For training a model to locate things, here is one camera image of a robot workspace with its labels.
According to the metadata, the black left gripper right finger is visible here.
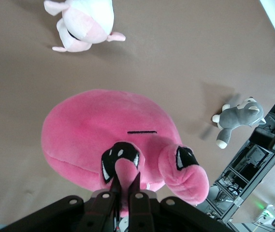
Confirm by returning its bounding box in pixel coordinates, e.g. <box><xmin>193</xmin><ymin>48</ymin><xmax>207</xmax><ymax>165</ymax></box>
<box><xmin>127</xmin><ymin>171</ymin><xmax>158</xmax><ymax>232</ymax></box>

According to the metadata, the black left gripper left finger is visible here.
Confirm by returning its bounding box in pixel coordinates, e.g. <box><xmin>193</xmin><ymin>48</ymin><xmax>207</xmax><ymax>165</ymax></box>
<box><xmin>86</xmin><ymin>173</ymin><xmax>123</xmax><ymax>232</ymax></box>

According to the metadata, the white and pink plush puppy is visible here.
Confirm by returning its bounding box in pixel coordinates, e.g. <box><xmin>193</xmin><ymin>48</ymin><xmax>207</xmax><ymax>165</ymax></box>
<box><xmin>43</xmin><ymin>0</ymin><xmax>126</xmax><ymax>53</ymax></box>

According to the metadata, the grey and white plush husky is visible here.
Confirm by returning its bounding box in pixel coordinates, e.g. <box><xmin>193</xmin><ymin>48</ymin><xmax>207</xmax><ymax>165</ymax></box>
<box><xmin>211</xmin><ymin>97</ymin><xmax>266</xmax><ymax>149</ymax></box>

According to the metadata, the round hot pink plush toy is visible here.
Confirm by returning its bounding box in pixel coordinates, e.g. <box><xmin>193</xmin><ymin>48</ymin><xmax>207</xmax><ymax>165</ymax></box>
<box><xmin>41</xmin><ymin>89</ymin><xmax>209</xmax><ymax>211</ymax></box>

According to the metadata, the black metal equipment rack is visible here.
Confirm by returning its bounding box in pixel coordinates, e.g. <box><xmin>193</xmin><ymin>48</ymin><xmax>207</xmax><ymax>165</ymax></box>
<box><xmin>195</xmin><ymin>79</ymin><xmax>275</xmax><ymax>232</ymax></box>

